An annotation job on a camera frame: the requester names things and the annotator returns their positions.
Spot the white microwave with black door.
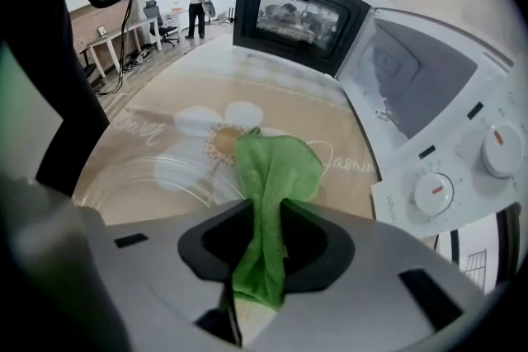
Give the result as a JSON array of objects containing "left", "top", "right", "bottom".
[{"left": 231, "top": 0, "right": 528, "bottom": 240}]

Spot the clear glass plate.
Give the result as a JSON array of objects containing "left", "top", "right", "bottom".
[{"left": 72, "top": 152, "right": 252, "bottom": 226}]

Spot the green cloth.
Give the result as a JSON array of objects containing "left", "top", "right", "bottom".
[{"left": 230, "top": 127, "right": 325, "bottom": 312}]

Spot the person's black jacket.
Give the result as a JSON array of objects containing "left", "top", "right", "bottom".
[{"left": 0, "top": 0, "right": 112, "bottom": 199}]

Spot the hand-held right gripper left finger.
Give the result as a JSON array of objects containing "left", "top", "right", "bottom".
[{"left": 7, "top": 176, "right": 257, "bottom": 352}]

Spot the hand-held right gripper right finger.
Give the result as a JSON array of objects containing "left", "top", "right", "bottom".
[{"left": 247, "top": 199, "right": 492, "bottom": 352}]

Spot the black hanging cable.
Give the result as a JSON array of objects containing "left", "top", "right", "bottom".
[{"left": 97, "top": 0, "right": 135, "bottom": 96}]

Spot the small office desk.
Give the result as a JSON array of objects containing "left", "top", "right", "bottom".
[{"left": 88, "top": 16, "right": 164, "bottom": 79}]

